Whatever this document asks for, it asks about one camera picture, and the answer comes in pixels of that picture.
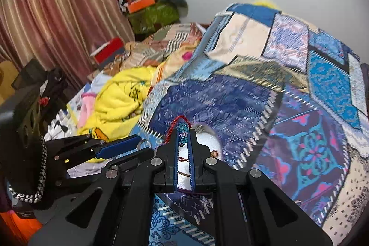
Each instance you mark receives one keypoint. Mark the blue patchwork blanket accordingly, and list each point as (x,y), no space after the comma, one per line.
(230,96)

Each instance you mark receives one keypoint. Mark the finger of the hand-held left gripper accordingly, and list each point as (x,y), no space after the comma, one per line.
(135,156)
(118,146)

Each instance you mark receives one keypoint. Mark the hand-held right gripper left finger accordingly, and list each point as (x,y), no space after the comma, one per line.
(173,156)

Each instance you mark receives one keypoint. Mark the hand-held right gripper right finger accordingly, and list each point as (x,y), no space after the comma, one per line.
(192,156)

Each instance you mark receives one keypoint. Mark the green patterned cloth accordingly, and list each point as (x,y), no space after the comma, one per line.
(155,17)

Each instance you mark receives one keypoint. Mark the white cartoon printed cloth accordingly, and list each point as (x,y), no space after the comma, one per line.
(75,103)

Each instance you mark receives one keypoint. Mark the red and white box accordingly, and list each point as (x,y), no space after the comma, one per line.
(111,51)

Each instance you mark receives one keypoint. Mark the heart-shaped purple tin box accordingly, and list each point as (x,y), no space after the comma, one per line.
(206,142)

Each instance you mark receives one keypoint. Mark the striped brown curtain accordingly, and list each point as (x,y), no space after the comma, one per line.
(57,4)

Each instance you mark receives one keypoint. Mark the pink sock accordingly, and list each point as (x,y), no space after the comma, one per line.
(88,107)

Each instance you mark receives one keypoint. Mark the yellow fluffy object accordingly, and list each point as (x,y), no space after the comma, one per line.
(266,2)

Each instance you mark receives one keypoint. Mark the yellow blanket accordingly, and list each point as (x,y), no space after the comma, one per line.
(121,96)

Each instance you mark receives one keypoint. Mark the patterned beige blanket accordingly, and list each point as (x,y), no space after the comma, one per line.
(170,38)

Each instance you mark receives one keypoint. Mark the orange box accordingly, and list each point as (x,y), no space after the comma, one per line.
(141,3)

